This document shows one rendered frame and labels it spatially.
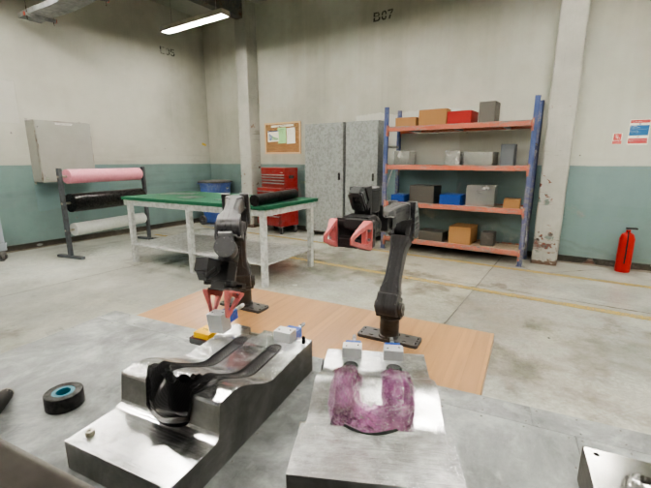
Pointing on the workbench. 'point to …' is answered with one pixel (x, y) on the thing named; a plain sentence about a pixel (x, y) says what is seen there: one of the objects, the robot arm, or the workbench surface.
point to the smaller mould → (611, 471)
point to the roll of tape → (63, 398)
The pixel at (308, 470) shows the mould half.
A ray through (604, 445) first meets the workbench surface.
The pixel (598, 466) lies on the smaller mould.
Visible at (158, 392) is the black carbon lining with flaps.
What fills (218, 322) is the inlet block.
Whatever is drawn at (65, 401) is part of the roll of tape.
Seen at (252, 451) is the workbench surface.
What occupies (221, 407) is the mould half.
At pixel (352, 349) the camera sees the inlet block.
